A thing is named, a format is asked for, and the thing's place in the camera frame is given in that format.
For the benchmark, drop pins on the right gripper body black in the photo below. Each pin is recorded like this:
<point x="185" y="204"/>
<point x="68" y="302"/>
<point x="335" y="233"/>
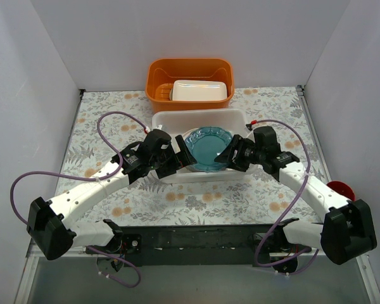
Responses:
<point x="236" y="153"/>

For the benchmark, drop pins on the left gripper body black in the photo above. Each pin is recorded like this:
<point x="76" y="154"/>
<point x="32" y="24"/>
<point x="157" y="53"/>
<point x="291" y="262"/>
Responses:
<point x="172" y="157"/>

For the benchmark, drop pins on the teal beaded plate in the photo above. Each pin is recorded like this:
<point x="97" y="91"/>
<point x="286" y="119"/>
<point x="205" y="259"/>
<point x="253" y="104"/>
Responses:
<point x="205" y="144"/>

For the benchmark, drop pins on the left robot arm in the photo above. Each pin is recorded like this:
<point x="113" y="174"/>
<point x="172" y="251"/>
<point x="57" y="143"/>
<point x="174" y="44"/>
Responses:
<point x="54" y="224"/>

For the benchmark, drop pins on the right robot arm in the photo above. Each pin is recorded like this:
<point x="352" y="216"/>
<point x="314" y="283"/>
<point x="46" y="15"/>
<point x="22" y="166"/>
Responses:
<point x="346" y="229"/>

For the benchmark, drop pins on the white plastic bin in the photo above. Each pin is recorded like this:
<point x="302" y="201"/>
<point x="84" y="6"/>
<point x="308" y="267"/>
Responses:
<point x="184" y="122"/>

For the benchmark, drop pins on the white rectangular dish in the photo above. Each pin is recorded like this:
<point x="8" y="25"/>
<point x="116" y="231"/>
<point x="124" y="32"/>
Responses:
<point x="198" y="90"/>

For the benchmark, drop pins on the orange plastic basket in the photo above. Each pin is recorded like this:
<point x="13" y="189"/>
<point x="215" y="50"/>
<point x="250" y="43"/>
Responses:
<point x="162" y="74"/>

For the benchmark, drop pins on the red round object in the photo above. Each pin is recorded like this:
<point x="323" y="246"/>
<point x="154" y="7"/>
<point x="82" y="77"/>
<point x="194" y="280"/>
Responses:
<point x="342" y="189"/>

